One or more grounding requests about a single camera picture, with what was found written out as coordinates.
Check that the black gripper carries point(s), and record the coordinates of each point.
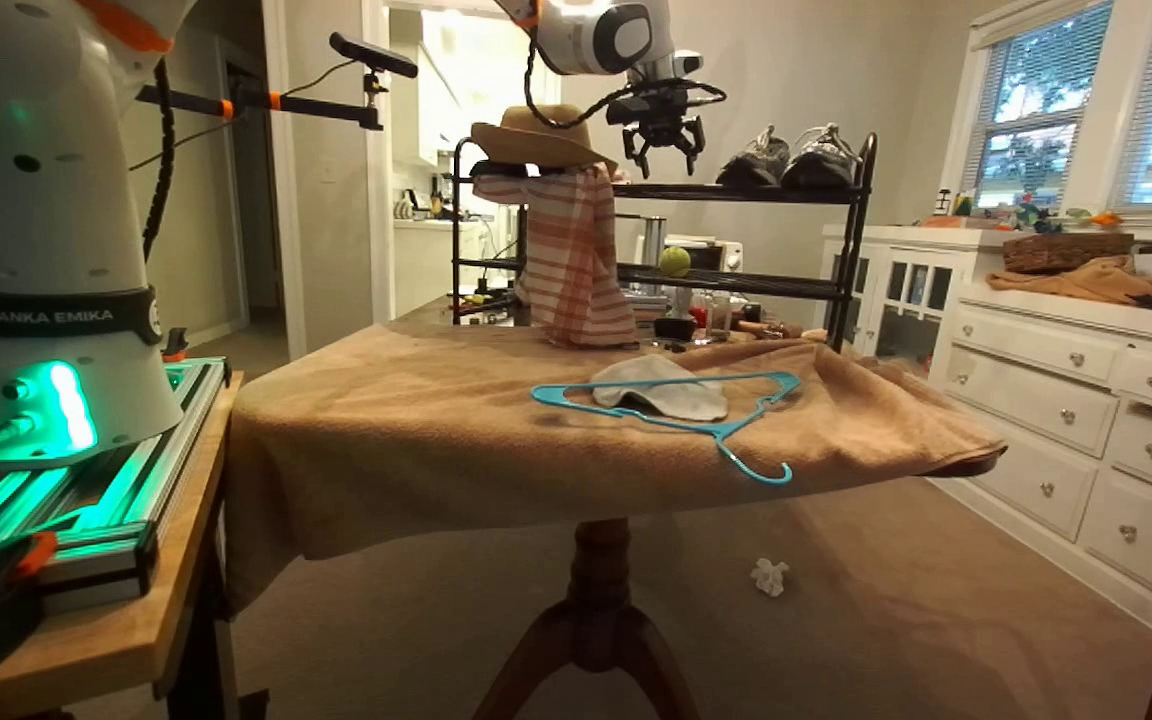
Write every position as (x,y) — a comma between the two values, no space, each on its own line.
(662,109)

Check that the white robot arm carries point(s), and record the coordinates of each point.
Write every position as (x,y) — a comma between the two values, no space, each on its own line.
(78,317)

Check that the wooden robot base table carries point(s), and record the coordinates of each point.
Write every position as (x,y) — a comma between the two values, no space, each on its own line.
(130,574)

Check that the black metal shelf rack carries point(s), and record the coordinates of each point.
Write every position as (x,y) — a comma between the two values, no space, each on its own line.
(724,262)

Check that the black shoe left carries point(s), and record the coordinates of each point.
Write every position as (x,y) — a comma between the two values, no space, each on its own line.
(758,171)

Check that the black shoe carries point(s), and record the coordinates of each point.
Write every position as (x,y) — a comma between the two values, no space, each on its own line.
(758,171)
(820,166)

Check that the green tennis ball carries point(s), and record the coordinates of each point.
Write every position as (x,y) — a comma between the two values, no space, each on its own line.
(677,262)

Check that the straw hat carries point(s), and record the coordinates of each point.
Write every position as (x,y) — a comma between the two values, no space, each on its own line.
(551,138)

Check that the black shoe right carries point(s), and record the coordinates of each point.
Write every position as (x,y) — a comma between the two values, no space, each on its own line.
(820,166)

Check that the striped pink cloth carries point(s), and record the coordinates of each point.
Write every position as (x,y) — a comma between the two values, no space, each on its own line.
(570,257)

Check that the white face mask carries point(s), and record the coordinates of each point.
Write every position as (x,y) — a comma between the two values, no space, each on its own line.
(656,387)

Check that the teal plastic clothes hanger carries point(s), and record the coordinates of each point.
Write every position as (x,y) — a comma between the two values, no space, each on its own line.
(778,389)

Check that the tan tablecloth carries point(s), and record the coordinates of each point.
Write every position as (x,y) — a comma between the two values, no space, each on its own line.
(411,428)

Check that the crumpled white paper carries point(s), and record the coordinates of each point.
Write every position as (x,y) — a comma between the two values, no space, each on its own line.
(770,579)

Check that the brown cloth on counter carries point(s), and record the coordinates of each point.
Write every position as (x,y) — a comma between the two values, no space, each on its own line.
(1104,276)

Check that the white drawer cabinet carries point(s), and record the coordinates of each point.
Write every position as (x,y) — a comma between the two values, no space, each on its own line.
(1064,381)

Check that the wooden table pedestal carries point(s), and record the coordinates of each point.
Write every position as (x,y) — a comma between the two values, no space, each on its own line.
(598,630)

